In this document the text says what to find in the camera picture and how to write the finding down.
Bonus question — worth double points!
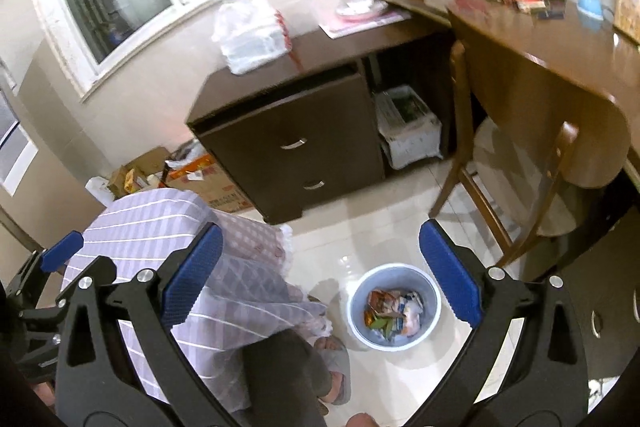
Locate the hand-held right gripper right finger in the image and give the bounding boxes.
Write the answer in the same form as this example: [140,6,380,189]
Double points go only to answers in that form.
[402,219,588,427]

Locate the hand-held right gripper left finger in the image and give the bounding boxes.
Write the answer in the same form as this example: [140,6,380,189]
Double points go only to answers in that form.
[55,223,238,427]

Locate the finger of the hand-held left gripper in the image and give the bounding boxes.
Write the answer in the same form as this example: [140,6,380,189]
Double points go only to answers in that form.
[9,230,85,308]

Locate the heap of wrappers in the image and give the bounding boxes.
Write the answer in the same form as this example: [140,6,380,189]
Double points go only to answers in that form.
[365,288,426,339]

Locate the blue trash bin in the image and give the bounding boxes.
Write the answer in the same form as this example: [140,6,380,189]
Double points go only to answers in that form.
[347,263,442,352]

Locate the small white plastic bag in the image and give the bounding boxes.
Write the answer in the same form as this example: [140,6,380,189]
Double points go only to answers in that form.
[85,177,114,208]

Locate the grey checked tablecloth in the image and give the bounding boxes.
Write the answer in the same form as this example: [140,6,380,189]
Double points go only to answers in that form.
[57,187,335,418]

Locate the cardboard boxes on floor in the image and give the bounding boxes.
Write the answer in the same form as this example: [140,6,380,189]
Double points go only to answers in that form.
[165,154,257,214]

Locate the brown cardboard box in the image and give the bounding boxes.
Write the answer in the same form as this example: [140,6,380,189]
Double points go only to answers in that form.
[107,147,172,198]

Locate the wooden chair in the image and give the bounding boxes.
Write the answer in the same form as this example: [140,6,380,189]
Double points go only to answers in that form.
[429,39,582,269]

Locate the black plastic bag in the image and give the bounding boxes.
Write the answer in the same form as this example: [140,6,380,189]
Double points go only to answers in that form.
[167,141,207,168]

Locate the person's trousered leg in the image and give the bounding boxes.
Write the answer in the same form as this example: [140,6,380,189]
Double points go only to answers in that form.
[241,329,333,427]

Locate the grey slipper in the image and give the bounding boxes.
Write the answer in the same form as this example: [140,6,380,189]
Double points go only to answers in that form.
[312,334,353,406]

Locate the white box with newspapers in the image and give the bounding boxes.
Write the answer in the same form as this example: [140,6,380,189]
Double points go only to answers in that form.
[375,85,445,170]

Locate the dark brown drawer cabinet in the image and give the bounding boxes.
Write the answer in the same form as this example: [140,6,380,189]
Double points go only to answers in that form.
[186,14,453,226]

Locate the brown wooden desk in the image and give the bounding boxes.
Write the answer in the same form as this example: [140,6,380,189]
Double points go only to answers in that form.
[372,0,640,380]

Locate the large white plastic bag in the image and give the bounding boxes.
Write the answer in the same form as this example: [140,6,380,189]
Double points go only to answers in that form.
[211,0,294,76]

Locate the stack of small colourful boxes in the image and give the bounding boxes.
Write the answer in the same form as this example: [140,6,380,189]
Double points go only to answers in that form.
[492,0,566,20]

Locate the white dishes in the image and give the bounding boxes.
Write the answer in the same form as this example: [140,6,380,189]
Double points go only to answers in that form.
[335,0,390,22]

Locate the picture frame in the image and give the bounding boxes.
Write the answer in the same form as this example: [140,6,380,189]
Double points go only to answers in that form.
[612,0,640,46]

